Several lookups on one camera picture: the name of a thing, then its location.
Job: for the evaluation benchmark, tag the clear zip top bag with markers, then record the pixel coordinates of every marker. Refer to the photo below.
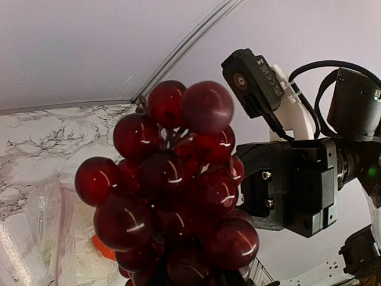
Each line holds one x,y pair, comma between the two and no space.
56,194

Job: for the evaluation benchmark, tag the white toy cauliflower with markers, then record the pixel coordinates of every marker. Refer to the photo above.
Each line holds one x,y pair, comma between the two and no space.
67,250

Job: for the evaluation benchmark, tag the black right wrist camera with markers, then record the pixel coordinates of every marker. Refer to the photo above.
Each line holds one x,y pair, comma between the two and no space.
253,82

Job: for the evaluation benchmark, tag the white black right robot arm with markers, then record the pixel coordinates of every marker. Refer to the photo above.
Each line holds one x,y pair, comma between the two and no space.
353,123

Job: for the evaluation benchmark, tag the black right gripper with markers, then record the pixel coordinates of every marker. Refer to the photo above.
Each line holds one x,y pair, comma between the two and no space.
290,185

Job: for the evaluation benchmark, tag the purple toy grape bunch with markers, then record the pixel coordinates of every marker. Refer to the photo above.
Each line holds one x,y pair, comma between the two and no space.
168,208

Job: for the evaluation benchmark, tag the aluminium right frame post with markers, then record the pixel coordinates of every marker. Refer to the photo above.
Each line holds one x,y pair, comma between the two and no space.
223,10

